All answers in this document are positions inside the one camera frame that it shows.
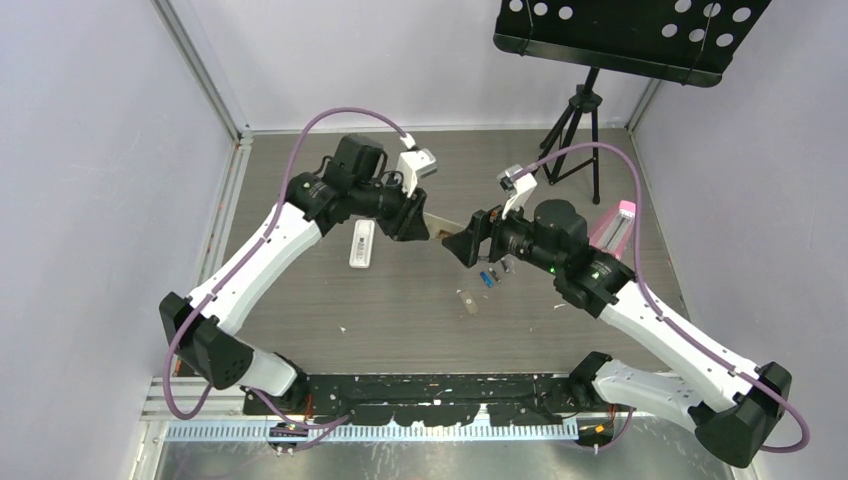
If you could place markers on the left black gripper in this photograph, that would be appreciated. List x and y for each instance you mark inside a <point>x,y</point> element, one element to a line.
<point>408,224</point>

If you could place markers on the black music stand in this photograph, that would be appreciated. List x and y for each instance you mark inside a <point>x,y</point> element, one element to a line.
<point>691,43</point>

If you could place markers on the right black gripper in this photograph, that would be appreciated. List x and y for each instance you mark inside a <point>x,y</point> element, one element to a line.
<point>483,225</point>

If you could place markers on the dark battery with gold tip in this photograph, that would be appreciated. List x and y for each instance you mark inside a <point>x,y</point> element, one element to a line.
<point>494,275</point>

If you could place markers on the remote battery cover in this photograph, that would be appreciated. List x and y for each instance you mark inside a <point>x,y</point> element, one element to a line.
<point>468,302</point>

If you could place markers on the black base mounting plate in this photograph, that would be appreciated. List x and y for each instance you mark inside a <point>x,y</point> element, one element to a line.
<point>433,400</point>

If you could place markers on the white remote face down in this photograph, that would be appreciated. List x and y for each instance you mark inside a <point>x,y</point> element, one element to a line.
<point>362,244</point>

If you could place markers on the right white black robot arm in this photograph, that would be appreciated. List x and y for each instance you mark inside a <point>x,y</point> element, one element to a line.
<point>729,403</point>

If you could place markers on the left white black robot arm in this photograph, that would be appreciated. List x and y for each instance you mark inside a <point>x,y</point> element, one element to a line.
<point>202,326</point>

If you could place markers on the white remote with buttons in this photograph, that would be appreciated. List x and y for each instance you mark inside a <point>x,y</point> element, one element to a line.
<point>440,228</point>

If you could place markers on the pink box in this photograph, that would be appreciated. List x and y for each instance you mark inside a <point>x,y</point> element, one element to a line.
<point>612,233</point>

